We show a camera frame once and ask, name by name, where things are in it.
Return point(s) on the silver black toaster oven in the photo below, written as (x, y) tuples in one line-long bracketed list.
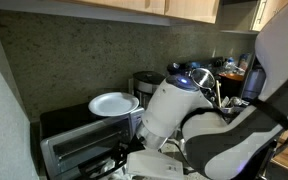
[(74, 137)]

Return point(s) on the blue grey water bottle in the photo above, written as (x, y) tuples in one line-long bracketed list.
[(254, 83)]

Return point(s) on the white plate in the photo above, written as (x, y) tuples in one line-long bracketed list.
[(113, 104)]

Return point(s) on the wooden upper cabinets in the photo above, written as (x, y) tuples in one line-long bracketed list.
[(235, 16)]

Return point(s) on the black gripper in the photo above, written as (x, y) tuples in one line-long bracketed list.
[(121, 150)]

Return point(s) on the wooden spoon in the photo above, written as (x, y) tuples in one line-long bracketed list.
[(218, 93)]

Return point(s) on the black coffee maker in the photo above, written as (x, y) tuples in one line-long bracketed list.
[(143, 84)]

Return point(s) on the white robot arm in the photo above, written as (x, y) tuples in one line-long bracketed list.
[(214, 148)]

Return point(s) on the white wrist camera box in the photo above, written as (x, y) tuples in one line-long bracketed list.
[(153, 164)]

